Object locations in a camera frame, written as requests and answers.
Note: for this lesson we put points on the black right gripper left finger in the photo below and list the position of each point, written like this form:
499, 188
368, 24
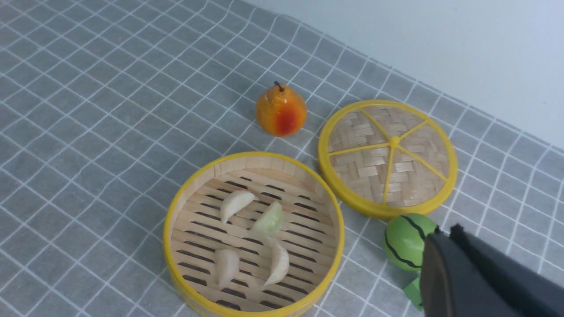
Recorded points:
452, 286

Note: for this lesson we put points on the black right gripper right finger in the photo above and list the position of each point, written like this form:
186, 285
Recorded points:
524, 290

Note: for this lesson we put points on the beige dumpling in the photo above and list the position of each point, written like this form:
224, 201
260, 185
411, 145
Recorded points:
279, 262
226, 261

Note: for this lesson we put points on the pale green dumpling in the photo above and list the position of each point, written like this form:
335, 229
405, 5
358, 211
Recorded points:
270, 222

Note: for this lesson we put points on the white dumpling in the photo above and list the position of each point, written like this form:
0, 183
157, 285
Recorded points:
234, 203

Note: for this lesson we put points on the woven bamboo steamer lid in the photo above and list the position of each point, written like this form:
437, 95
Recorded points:
385, 158

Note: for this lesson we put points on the bamboo steamer tray yellow rim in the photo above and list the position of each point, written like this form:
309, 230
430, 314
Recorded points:
313, 234

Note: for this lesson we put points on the green toy watermelon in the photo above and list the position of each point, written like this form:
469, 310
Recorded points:
404, 240

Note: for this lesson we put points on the orange red toy pear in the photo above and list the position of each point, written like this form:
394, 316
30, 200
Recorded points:
281, 111

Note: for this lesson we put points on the grey white-grid tablecloth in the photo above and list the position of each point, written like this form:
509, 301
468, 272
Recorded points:
108, 106

